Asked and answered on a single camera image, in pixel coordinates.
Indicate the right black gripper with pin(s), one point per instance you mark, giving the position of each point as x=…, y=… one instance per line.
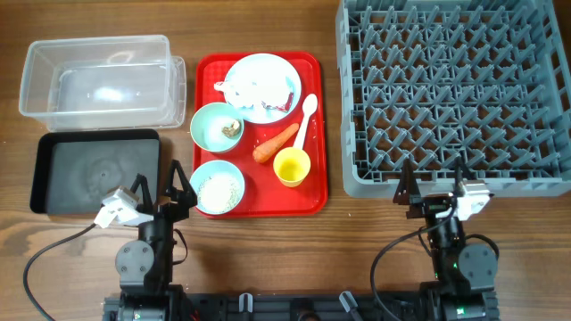
x=432, y=207

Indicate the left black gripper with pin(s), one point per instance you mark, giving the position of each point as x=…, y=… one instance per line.
x=162, y=208

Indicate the white rice pile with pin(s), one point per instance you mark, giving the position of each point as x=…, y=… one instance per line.
x=219, y=193

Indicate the light blue bowl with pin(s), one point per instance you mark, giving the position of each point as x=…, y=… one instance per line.
x=213, y=167

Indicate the green bowl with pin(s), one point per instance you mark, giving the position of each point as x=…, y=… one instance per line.
x=206, y=125

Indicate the brown mushroom piece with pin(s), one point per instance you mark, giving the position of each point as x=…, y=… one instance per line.
x=233, y=129

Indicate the orange carrot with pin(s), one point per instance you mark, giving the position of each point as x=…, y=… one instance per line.
x=265, y=151

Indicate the white tissue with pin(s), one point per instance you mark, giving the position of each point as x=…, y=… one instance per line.
x=248, y=91

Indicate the yellow plastic cup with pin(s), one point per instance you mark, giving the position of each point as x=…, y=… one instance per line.
x=291, y=166

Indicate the red snack wrapper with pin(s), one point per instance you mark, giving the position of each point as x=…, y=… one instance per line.
x=280, y=106

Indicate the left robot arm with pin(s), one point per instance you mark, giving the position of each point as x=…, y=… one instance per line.
x=145, y=266

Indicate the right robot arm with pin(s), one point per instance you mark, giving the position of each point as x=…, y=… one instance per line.
x=465, y=266

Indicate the black waste tray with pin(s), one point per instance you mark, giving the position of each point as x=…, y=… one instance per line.
x=75, y=170

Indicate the grey dishwasher rack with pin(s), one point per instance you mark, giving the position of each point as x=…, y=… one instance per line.
x=436, y=82

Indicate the clear plastic waste bin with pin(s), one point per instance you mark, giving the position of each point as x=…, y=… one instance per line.
x=98, y=83

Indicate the red serving tray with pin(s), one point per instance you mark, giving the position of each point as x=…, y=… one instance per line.
x=264, y=195

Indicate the light blue plate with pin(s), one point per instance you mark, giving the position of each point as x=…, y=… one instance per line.
x=271, y=64

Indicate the white plastic spoon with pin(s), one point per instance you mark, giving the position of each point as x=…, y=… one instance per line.
x=309, y=107

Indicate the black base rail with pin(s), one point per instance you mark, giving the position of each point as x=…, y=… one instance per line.
x=345, y=306

